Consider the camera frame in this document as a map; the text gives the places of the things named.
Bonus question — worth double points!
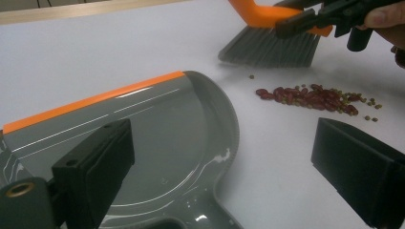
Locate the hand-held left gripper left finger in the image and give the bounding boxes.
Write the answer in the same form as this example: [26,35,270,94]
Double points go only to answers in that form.
[51,118,136,229]

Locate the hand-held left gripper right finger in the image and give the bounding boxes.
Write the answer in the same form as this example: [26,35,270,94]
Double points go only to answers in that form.
[310,116,405,229]

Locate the orange-handled grey brush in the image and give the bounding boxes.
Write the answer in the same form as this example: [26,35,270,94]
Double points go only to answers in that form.
[218,0,333,69]

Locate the small green beans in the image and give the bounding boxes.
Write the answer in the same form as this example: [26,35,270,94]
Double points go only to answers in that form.
[248,74,383,123]

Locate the grey dustpan with orange edge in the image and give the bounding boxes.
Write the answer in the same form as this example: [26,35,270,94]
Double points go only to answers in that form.
[0,70,245,229]

